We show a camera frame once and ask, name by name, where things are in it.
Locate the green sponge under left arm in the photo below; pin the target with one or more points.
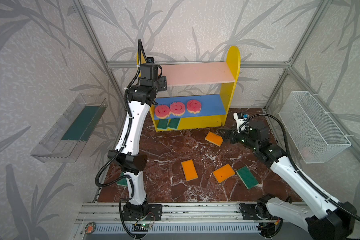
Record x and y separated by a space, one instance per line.
122 182

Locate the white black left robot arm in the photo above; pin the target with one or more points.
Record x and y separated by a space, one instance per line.
140 95

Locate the green pad in clear bin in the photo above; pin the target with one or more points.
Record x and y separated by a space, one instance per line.
85 123

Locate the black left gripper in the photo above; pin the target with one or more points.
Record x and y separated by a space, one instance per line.
162 83

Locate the green sponge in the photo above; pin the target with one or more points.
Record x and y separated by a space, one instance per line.
247 177
163 124
174 124

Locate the orange sponge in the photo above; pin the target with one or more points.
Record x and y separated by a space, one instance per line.
223 173
214 139
189 170

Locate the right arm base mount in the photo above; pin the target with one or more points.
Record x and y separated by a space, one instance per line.
256 213

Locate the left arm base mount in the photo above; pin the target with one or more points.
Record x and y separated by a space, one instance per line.
150 212

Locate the pink smiley sponge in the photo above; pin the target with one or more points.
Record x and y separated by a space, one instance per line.
177 109
194 106
162 111

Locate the clear plastic wall bin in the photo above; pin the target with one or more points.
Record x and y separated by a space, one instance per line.
52 149

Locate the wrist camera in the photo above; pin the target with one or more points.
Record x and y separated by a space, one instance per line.
150 60
241 121

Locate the white wire mesh basket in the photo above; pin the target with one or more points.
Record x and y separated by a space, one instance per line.
314 132

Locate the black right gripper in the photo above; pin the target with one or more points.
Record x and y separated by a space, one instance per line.
232 136

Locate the yellow shelf with coloured boards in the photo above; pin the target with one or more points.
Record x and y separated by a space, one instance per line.
214 108

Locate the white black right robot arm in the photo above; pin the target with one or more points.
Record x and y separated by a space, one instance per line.
326 218

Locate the aluminium front rail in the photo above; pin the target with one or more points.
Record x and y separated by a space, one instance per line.
174 212

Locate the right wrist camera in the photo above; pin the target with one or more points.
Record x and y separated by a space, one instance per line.
241 121

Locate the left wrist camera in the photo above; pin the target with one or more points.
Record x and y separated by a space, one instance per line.
150 60

